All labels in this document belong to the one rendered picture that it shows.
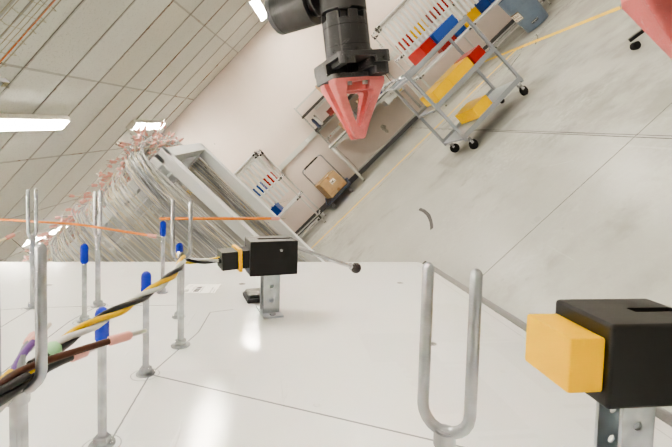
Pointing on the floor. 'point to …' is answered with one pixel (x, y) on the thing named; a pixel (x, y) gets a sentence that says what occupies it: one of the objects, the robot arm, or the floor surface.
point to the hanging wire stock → (123, 210)
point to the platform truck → (338, 192)
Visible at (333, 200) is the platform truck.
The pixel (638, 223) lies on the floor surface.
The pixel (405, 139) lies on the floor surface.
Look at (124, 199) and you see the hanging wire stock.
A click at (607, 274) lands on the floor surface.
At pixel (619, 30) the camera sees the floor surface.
